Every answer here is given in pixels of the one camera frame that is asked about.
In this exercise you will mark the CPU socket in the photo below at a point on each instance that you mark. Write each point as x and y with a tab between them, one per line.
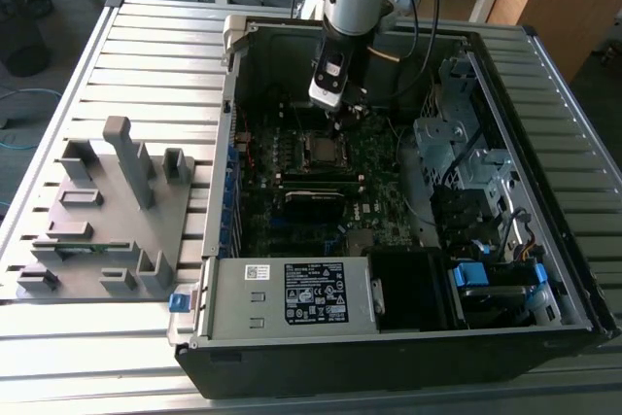
326	167

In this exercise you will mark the black RAM slot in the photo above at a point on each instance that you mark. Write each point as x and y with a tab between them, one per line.
321	176
321	185

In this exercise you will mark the metal disk bay cage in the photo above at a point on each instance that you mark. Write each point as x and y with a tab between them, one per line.
437	143

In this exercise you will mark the green motherboard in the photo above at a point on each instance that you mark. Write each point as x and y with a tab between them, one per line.
384	191

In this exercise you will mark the black graphics card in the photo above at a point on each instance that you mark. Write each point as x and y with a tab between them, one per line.
316	208

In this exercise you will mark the grey chipset heatsink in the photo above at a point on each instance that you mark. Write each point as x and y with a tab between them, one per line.
360	240

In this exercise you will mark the blue disk carrier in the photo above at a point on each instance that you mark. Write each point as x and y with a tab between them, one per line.
469	274

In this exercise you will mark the grey power supply unit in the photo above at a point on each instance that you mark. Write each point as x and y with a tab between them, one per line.
233	298

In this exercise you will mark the grey parts rack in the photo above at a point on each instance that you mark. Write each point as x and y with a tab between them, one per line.
121	240

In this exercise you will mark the blue case latch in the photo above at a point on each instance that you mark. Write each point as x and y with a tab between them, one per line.
178	303

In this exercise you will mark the black PC case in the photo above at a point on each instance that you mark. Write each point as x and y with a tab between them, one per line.
340	371

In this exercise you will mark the green RAM stick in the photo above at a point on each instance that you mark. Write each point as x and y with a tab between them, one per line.
97	248

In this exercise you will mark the black waste bin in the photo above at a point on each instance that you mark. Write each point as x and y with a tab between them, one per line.
24	45

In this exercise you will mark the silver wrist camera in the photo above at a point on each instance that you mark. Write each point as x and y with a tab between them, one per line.
330	89

